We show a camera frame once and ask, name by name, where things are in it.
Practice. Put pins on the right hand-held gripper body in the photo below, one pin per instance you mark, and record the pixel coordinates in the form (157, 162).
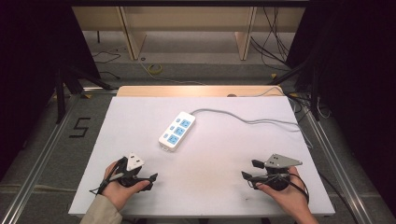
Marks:
(275, 179)

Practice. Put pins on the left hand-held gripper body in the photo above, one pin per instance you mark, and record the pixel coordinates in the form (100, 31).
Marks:
(128, 175)

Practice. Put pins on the person's left hand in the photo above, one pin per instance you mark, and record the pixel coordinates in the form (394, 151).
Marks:
(116, 192)

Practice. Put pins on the person's right hand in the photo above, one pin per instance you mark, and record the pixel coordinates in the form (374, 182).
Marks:
(291, 197)

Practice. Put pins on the white power strip blue sockets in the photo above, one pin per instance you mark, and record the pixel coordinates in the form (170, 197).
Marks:
(177, 131)

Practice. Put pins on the black metal stand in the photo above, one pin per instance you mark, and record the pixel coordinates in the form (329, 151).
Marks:
(60, 93)
(314, 93)

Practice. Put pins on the dark curtain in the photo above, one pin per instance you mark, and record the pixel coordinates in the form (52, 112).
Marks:
(358, 77)
(28, 62)

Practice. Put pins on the beige wooden shelf unit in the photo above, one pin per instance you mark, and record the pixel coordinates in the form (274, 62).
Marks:
(186, 18)

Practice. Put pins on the aluminium floor rail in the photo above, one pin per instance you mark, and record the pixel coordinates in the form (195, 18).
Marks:
(40, 158)
(336, 168)

